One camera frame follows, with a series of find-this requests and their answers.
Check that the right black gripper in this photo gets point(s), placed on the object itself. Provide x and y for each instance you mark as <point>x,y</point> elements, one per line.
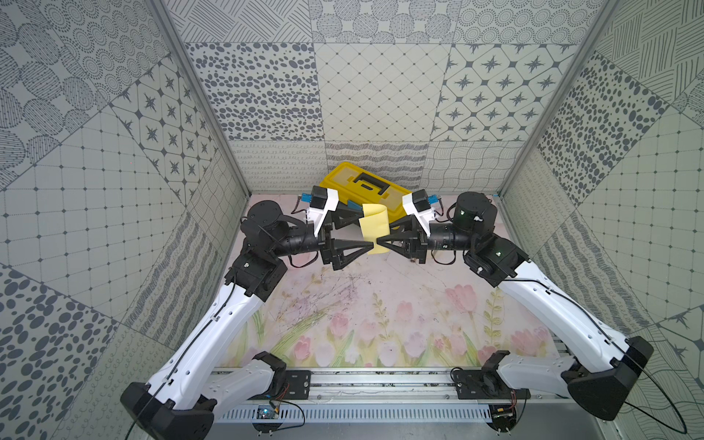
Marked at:
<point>416,239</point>

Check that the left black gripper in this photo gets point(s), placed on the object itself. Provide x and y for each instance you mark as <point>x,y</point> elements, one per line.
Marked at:
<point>327,246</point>

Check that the yellow square paper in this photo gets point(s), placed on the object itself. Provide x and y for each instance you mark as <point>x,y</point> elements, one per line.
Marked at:
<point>375,224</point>

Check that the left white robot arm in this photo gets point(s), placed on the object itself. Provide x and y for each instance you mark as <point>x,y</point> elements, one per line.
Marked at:
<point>270,238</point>

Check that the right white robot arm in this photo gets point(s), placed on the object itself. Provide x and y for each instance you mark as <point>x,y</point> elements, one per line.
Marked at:
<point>603,364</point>

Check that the yellow black toolbox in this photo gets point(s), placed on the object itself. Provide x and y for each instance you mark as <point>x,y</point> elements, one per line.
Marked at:
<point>356,186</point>

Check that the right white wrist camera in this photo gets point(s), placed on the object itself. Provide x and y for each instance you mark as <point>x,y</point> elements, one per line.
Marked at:
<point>419,210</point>

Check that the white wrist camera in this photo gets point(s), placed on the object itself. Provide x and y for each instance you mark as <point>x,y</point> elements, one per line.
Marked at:
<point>419,210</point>
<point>321,201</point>

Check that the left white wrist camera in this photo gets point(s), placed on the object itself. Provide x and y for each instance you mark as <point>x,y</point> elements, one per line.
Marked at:
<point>321,201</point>

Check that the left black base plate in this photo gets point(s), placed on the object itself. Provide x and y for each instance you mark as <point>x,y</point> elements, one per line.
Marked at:
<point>293,385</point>

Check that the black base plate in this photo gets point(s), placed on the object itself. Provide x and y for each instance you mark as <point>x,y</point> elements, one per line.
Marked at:
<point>293,385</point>
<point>480,385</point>

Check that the aluminium mounting rail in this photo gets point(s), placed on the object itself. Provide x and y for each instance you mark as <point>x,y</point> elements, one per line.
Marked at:
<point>379,388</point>

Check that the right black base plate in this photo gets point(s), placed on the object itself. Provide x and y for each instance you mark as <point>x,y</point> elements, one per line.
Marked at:
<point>480,385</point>

